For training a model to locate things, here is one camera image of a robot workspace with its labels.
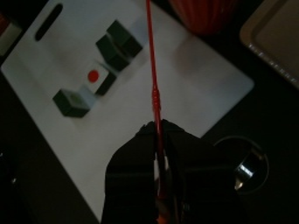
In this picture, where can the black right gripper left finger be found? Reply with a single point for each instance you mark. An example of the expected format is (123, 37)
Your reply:
(130, 175)

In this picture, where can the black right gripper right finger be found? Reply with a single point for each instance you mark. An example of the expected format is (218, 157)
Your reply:
(202, 180)

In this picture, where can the red toy knife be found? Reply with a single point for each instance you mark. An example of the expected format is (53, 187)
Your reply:
(155, 87)

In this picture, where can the dark green sushi piece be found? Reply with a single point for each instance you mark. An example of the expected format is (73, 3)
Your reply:
(123, 38)
(111, 54)
(73, 103)

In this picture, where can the white plastic cutting board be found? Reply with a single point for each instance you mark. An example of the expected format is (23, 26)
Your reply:
(187, 87)

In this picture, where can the sushi piece with red centre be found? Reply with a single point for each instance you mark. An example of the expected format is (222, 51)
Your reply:
(95, 77)

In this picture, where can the beige rectangular plate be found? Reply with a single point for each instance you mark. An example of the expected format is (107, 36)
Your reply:
(278, 35)

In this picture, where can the round metal table grommet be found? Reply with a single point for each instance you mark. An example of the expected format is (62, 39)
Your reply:
(249, 172)

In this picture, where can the orange-red ribbed bowl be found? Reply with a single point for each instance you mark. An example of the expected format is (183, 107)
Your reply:
(205, 14)

